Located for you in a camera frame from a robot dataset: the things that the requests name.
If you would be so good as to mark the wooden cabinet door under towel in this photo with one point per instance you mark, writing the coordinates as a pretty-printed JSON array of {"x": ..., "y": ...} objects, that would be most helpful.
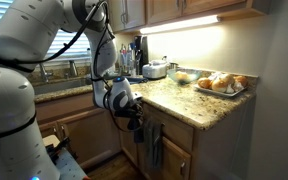
[{"x": 175, "y": 163}]

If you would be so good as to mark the chrome kitchen faucet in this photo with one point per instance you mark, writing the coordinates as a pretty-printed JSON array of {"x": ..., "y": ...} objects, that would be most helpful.
[{"x": 44, "y": 74}]

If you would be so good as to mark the stainless steel sink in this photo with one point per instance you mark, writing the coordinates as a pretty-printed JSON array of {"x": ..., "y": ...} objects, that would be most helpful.
[{"x": 64, "y": 85}]

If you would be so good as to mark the black coffee maker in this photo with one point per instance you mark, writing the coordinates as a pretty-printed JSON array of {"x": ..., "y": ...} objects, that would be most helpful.
[{"x": 143, "y": 50}]

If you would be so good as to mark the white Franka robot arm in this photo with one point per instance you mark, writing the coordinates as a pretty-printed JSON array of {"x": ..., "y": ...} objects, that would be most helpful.
[{"x": 17, "y": 66}]

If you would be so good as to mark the wooden sink cabinet door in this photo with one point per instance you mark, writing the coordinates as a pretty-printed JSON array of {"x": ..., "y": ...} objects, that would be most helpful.
[{"x": 89, "y": 136}]

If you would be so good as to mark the wooden upper cabinets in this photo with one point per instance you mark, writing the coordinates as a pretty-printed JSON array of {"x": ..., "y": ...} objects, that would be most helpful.
[{"x": 197, "y": 8}]

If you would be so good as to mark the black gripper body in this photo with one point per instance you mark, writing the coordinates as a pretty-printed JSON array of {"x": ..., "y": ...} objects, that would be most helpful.
[{"x": 127, "y": 112}]

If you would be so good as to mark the narrow wooden cabinet door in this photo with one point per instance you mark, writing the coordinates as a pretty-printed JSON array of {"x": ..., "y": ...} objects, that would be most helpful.
[{"x": 128, "y": 143}]

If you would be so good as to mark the white rectangular plate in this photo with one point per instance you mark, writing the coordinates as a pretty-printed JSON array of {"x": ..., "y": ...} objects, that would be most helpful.
[{"x": 217, "y": 92}]

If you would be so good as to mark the grey robot mounting table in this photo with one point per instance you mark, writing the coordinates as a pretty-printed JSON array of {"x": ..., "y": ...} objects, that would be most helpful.
[{"x": 69, "y": 166}]

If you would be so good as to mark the metal soap dispenser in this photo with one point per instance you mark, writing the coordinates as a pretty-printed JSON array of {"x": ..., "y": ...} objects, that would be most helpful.
[{"x": 72, "y": 68}]

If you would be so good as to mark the clear glass fruit bowl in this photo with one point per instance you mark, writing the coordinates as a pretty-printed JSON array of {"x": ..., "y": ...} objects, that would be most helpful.
[{"x": 194, "y": 77}]

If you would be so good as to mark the under cabinet light strip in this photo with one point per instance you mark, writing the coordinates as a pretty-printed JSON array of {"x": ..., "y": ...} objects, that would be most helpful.
[{"x": 180, "y": 24}]

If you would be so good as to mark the white window blinds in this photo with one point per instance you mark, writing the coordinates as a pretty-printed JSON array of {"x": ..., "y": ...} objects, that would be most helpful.
[{"x": 69, "y": 45}]

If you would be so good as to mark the wide wooden drawer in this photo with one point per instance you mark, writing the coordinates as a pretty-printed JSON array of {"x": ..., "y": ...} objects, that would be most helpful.
[{"x": 174, "y": 126}]

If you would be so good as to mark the folded blue cloth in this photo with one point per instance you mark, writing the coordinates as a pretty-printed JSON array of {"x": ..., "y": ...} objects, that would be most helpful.
[{"x": 137, "y": 80}]

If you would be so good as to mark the grey hanging towel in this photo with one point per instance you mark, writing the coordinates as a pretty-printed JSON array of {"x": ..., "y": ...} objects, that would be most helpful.
[{"x": 153, "y": 143}]

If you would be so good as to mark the small metal pot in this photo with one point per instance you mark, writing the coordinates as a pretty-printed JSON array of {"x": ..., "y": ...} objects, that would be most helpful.
[{"x": 173, "y": 65}]

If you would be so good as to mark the pale yellow fruit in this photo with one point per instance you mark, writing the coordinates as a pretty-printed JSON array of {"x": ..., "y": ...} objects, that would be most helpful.
[{"x": 181, "y": 76}]

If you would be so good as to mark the golden bread roll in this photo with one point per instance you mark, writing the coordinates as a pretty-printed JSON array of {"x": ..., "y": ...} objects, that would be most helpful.
[
  {"x": 219, "y": 86},
  {"x": 241, "y": 80},
  {"x": 227, "y": 78},
  {"x": 204, "y": 82}
]

